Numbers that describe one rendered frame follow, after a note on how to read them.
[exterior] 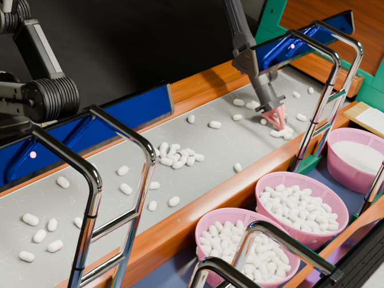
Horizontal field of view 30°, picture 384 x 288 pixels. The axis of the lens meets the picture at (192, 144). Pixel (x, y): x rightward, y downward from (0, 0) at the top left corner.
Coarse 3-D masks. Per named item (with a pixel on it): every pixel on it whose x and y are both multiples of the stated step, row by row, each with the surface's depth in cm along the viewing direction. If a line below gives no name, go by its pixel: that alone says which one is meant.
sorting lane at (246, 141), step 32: (224, 96) 241; (256, 96) 247; (288, 96) 253; (160, 128) 214; (192, 128) 218; (224, 128) 223; (256, 128) 229; (96, 160) 192; (128, 160) 196; (224, 160) 208; (256, 160) 213; (32, 192) 174; (64, 192) 177; (160, 192) 188; (192, 192) 191; (0, 224) 162; (64, 224) 168; (96, 224) 171; (0, 256) 154; (64, 256) 159; (96, 256) 162
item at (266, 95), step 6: (270, 84) 227; (258, 90) 226; (264, 90) 226; (270, 90) 226; (258, 96) 228; (264, 96) 226; (270, 96) 226; (276, 96) 227; (282, 96) 229; (264, 102) 227; (270, 102) 223; (258, 108) 226
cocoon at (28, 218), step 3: (27, 213) 164; (24, 216) 164; (27, 216) 164; (30, 216) 164; (33, 216) 164; (24, 219) 164; (27, 219) 164; (30, 219) 163; (33, 219) 163; (36, 219) 164; (27, 222) 164; (30, 222) 163; (33, 222) 163; (36, 222) 164; (33, 225) 164
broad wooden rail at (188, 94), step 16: (224, 64) 255; (192, 80) 239; (208, 80) 242; (224, 80) 245; (240, 80) 250; (176, 96) 227; (192, 96) 230; (208, 96) 235; (176, 112) 222; (144, 128) 210; (112, 144) 199
